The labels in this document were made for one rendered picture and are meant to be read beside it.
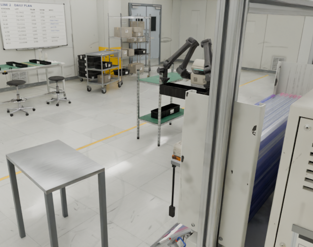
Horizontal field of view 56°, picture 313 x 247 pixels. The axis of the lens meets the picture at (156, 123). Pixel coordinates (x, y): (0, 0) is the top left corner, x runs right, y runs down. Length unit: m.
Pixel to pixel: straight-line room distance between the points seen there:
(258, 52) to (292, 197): 10.98
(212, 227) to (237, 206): 0.07
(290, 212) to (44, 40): 8.26
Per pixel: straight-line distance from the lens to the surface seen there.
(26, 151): 2.62
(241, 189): 0.61
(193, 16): 12.68
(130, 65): 8.96
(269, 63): 11.40
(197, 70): 3.47
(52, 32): 8.73
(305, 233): 0.62
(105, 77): 7.65
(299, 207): 0.60
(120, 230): 2.90
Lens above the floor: 1.85
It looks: 20 degrees down
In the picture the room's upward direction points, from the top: 1 degrees clockwise
